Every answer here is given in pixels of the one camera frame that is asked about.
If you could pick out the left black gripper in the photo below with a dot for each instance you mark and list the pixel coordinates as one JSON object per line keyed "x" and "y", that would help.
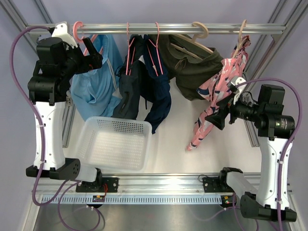
{"x": 92, "y": 61}

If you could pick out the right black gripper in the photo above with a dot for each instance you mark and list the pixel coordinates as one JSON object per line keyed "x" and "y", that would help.
{"x": 224, "y": 104}

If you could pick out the thin pink wire hanger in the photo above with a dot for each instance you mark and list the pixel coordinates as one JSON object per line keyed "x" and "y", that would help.
{"x": 159, "y": 71}
{"x": 130, "y": 40}

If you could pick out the light blue shorts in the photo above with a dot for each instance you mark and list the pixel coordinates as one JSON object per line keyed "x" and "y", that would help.
{"x": 96, "y": 92}

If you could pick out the dark navy shorts with zipper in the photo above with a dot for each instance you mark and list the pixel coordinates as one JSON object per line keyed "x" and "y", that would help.
{"x": 129, "y": 86}

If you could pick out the navy drawstring shorts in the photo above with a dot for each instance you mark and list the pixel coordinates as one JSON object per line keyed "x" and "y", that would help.
{"x": 155, "y": 89}

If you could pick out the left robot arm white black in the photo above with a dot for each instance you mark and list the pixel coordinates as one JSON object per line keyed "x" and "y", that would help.
{"x": 58, "y": 61}

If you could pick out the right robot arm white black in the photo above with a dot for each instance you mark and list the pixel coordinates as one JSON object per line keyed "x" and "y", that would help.
{"x": 270, "y": 200}

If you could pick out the pink patterned shorts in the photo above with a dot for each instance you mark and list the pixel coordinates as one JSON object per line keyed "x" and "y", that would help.
{"x": 215, "y": 89}

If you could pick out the olive green shorts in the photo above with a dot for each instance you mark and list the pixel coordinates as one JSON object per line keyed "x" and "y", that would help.
{"x": 190, "y": 65}

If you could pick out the wooden hanger with pink shorts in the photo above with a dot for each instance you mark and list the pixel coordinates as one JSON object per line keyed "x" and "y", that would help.
{"x": 241, "y": 33}

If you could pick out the wooden hanger with olive shorts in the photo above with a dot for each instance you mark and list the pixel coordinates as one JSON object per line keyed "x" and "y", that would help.
{"x": 193, "y": 41}

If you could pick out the white plastic basket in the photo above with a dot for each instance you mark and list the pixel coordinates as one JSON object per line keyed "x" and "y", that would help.
{"x": 114, "y": 144}

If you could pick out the aluminium hanging rail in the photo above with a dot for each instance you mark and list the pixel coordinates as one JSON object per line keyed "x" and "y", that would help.
{"x": 180, "y": 28}

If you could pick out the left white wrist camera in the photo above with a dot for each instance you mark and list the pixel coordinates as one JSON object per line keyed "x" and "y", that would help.
{"x": 61, "y": 30}

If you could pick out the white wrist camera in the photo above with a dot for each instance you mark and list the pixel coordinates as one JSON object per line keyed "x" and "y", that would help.
{"x": 237, "y": 85}
{"x": 61, "y": 30}

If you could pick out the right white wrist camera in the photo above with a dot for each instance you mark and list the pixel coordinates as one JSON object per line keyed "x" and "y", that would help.
{"x": 237, "y": 85}

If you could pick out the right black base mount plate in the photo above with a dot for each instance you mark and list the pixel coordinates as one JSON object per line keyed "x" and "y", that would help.
{"x": 213, "y": 184}

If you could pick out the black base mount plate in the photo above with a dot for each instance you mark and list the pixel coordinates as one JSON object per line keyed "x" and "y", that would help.
{"x": 100, "y": 185}
{"x": 213, "y": 184}

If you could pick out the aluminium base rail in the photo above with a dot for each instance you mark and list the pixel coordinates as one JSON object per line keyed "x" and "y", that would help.
{"x": 164, "y": 184}

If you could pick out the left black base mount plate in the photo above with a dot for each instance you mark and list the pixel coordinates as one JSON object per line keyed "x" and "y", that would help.
{"x": 100, "y": 185}

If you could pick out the white slotted cable duct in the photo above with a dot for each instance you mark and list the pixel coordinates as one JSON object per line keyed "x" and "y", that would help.
{"x": 139, "y": 199}

